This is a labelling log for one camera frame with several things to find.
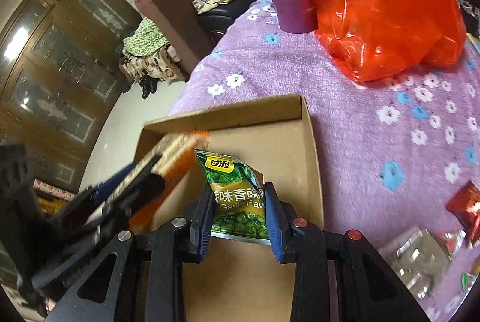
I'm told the green garlic pea snack packet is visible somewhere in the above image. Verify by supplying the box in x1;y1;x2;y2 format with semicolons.
195;149;270;245

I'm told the orange cracker package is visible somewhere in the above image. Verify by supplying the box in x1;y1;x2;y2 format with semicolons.
128;130;210;233

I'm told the dark red snack packet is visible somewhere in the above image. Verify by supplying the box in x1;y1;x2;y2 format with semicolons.
446;181;479;247

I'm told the purple floral tablecloth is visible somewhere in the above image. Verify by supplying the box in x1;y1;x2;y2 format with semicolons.
167;0;480;322

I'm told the silver foil snack packet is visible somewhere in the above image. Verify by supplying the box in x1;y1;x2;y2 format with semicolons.
378;226;452;300

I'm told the wooden glass door cabinet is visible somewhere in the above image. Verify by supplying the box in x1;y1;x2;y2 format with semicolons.
1;0;140;193

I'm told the green patterned cloth pile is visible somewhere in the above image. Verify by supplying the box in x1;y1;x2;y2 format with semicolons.
123;17;169;57

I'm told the brown armchair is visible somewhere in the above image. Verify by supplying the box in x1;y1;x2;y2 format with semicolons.
133;0;238;73

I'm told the red plastic bag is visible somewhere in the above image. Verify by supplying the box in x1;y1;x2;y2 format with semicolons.
315;0;466;83

